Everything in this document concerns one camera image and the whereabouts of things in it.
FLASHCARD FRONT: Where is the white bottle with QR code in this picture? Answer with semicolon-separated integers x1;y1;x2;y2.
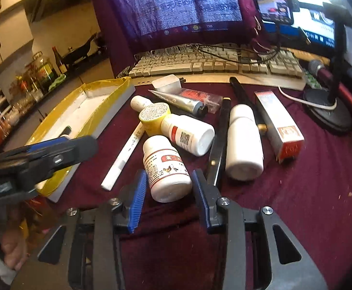
161;114;215;156

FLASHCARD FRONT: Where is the white cable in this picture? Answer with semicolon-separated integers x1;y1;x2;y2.
277;86;338;111

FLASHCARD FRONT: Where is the black microphone stand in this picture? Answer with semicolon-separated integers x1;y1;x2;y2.
289;0;352;135

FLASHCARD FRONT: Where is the maroon table cloth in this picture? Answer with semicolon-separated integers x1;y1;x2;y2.
53;98;352;289

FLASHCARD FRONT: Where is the black keyboard cable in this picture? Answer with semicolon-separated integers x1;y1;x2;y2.
190;43;283;66

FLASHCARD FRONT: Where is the white keyboard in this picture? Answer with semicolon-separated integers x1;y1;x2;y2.
128;43;304;79

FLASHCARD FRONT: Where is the red microphone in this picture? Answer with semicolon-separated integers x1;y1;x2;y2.
308;60;352;111

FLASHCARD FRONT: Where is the black wok pan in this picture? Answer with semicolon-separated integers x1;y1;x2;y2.
62;32;106;66

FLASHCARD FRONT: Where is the cloth covered monitor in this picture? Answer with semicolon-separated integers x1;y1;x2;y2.
92;0;268;75

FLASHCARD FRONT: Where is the dark sauce bottle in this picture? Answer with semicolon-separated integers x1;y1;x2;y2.
52;46;67;74

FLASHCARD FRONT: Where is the yellow cap jar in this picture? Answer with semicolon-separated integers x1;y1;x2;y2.
139;102;171;137

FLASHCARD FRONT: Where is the smartphone on holder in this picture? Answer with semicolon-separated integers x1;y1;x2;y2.
251;0;295;26

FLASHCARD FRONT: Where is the large oil jar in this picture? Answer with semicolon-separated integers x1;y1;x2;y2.
33;51;57;92

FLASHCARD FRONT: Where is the yellow taped white tray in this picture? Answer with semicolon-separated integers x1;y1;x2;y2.
25;76;137;204

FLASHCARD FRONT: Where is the white charger block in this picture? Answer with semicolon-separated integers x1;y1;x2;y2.
152;74;182;94

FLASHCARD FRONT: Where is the white test strip stick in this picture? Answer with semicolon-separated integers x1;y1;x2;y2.
101;123;145;191

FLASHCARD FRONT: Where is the silver ointment tube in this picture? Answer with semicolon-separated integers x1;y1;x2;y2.
149;90;208;118

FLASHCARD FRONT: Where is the clear red blister pack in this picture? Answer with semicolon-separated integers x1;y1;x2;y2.
179;88;223;114

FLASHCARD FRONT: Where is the red white medicine box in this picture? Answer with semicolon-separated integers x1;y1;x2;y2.
254;91;304;163

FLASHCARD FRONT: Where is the green rag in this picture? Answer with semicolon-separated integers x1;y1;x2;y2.
48;74;67;92

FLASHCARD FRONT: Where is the black pen gold band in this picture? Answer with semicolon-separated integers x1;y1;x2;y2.
229;77;267;136

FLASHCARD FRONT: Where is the plain white bottle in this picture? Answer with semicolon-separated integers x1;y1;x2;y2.
225;104;264;181

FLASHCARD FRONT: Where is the small white bottle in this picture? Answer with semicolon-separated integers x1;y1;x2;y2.
130;95;153;113

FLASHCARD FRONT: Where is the white bottle red label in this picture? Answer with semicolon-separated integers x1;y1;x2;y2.
143;135;192;203

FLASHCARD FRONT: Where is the black marker yellow cap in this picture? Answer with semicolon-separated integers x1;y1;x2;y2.
205;97;231;187

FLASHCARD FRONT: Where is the person's left hand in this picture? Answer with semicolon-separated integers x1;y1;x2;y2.
0;206;27;271

